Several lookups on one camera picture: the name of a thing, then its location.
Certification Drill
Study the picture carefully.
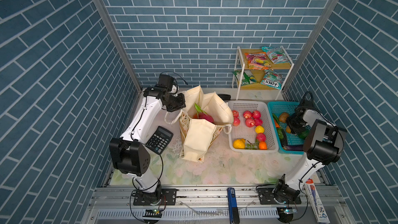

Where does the green chili pepper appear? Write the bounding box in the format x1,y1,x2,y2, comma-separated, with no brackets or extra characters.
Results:
272,113,280,125

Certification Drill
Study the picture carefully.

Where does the pink peach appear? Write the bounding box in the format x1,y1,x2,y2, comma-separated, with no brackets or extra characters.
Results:
256,133,266,142

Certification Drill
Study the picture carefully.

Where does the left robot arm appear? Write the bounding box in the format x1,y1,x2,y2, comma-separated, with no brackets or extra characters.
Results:
109,72,186,205

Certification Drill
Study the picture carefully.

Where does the black calculator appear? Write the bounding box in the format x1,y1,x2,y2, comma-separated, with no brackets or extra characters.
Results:
146,126,174,155

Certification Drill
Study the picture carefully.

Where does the orange in white basket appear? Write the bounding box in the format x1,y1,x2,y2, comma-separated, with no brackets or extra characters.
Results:
258,141,267,150

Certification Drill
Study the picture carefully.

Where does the blue black handheld device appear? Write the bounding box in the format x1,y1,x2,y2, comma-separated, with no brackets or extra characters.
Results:
227,187,240,224

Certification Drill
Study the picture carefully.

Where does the yellow lemon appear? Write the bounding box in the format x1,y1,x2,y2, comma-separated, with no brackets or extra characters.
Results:
233,139,246,149

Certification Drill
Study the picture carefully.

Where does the teal Fox's candy bag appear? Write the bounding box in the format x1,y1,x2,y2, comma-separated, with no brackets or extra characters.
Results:
260,69,283,90

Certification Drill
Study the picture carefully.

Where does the pink snack bag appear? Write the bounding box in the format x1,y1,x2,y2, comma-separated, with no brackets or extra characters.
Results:
245,52,271,70

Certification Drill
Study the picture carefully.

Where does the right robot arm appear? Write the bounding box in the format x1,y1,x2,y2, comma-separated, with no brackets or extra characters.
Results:
273,91,347,204

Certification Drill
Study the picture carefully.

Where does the green snack bag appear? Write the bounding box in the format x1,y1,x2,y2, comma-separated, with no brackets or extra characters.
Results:
233,70,258,86

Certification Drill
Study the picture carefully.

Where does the dark long eggplant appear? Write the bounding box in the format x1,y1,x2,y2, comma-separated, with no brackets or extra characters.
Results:
283,145,303,151

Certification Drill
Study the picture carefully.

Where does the pink dragon fruit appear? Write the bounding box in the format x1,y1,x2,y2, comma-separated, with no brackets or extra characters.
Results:
193,103,215,123

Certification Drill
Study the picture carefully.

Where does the green grapes bunch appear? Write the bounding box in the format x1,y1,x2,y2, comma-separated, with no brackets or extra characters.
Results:
245,142,259,150

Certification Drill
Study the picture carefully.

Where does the red apple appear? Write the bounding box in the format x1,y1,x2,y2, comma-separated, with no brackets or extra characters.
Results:
232,110,239,118
233,117,240,127

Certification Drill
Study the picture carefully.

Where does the teal candy bag upper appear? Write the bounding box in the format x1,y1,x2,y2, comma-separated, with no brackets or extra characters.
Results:
261,46,289,64

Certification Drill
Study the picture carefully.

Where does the small yellow fruit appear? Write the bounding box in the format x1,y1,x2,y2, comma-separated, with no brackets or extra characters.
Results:
255,125,265,134

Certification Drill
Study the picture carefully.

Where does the brown potato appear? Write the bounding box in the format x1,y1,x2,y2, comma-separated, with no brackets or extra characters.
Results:
278,112,290,123

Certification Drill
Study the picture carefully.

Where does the cream floral tote bag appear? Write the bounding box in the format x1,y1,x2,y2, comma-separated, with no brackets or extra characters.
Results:
164,86,234,163

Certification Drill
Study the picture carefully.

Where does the floral table mat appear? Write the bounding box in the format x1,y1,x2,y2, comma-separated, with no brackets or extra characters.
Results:
110,111,312,186

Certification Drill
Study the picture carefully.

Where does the red apple right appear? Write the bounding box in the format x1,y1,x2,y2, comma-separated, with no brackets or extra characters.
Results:
232,110,239,118

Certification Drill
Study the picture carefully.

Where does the small black box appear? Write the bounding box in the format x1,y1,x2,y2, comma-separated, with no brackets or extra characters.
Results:
218,94,231,102

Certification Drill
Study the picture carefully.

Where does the white wooden shelf rack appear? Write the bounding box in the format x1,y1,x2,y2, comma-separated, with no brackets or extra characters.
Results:
232,46,295,101

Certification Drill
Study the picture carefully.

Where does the white plastic basket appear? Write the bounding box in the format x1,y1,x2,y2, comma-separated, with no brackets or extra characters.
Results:
228,100,279,153

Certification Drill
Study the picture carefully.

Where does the red apple left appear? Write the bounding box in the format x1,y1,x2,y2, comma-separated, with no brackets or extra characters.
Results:
233,117,240,127

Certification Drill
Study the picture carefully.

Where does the teal plastic basket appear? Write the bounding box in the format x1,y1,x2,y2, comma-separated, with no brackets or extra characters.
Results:
267,101,304,156

